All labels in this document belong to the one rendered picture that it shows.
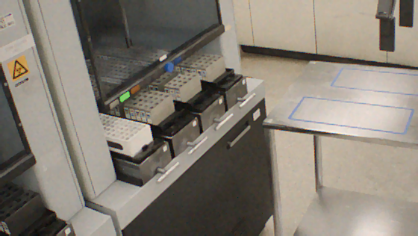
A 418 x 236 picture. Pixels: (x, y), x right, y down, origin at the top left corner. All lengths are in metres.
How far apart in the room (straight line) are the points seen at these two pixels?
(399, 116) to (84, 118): 0.88
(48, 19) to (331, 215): 1.26
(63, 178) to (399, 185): 1.72
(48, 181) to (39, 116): 0.17
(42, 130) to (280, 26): 2.77
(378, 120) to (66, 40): 0.88
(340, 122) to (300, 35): 2.33
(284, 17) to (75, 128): 2.63
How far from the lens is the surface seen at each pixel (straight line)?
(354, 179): 2.71
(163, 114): 1.68
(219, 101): 1.79
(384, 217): 2.07
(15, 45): 1.29
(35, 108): 1.34
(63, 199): 1.47
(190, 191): 1.76
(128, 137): 1.55
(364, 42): 3.69
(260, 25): 3.99
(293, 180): 2.72
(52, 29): 1.35
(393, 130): 1.53
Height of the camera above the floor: 1.62
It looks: 29 degrees down
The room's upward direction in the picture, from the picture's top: 9 degrees counter-clockwise
